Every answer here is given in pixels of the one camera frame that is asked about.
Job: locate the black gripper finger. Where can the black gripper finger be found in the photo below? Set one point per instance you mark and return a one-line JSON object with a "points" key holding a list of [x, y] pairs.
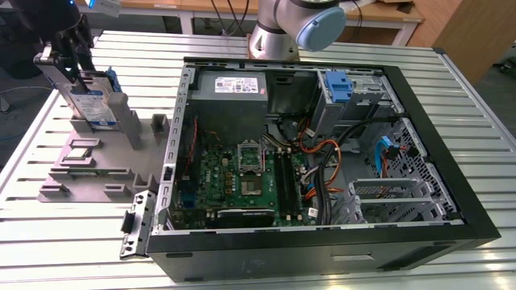
{"points": [[64, 54], [87, 60]]}

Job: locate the hard disk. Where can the hard disk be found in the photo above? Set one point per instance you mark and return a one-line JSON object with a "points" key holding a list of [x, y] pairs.
{"points": [[103, 110]]}

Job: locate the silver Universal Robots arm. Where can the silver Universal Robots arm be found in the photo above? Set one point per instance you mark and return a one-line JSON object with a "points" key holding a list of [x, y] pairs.
{"points": [[274, 39]]}

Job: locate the metal disk bay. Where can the metal disk bay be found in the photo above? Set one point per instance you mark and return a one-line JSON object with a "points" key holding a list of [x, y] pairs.
{"points": [[387, 201]]}

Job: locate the black office chair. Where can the black office chair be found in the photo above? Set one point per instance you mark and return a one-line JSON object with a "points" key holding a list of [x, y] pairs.
{"points": [[16, 60]]}

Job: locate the silver CPU chip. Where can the silver CPU chip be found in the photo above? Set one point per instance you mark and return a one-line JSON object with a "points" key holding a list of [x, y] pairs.
{"points": [[79, 154]]}

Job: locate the grey parts rack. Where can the grey parts rack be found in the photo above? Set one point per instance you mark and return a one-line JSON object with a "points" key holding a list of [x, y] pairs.
{"points": [[116, 157]]}

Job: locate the green RAM stick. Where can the green RAM stick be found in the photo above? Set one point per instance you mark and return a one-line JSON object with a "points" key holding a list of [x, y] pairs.
{"points": [[88, 172]]}

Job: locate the grey power supply unit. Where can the grey power supply unit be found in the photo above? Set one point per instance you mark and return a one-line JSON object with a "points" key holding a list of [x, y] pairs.
{"points": [[226, 117]]}

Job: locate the green motherboard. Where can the green motherboard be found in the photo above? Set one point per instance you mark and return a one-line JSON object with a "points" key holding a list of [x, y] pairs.
{"points": [[218, 181]]}

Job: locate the thin locking lever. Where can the thin locking lever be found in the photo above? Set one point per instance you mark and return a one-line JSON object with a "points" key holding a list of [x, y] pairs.
{"points": [[264, 163]]}

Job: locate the metal expansion slot latch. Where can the metal expansion slot latch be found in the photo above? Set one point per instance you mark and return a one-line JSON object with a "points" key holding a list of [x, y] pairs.
{"points": [[139, 229]]}

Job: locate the CPU socket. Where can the CPU socket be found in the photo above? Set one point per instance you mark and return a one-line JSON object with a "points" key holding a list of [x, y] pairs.
{"points": [[254, 187]]}

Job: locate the blue plastic drive latch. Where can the blue plastic drive latch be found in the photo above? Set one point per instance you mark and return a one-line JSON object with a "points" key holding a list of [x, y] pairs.
{"points": [[338, 87]]}

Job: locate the metal optical drive cage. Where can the metal optical drive cage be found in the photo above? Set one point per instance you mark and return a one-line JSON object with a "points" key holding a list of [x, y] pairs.
{"points": [[331, 117]]}

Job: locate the black RAM slot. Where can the black RAM slot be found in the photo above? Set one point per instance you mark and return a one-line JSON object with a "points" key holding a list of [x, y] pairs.
{"points": [[282, 187], [294, 187]]}

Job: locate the black graphics card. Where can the black graphics card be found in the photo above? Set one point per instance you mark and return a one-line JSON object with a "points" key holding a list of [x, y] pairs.
{"points": [[242, 217]]}

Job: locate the black open PC case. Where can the black open PC case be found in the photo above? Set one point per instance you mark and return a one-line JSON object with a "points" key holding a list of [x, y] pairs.
{"points": [[282, 259]]}

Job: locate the wooden cabinet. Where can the wooden cabinet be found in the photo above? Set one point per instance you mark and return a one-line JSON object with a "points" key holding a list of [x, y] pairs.
{"points": [[475, 30]]}

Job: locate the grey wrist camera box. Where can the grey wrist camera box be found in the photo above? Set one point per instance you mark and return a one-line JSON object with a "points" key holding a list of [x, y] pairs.
{"points": [[107, 7]]}

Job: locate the wooden desk white frame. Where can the wooden desk white frame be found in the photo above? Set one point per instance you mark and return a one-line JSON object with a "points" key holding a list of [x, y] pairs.
{"points": [[162, 4], [383, 12]]}

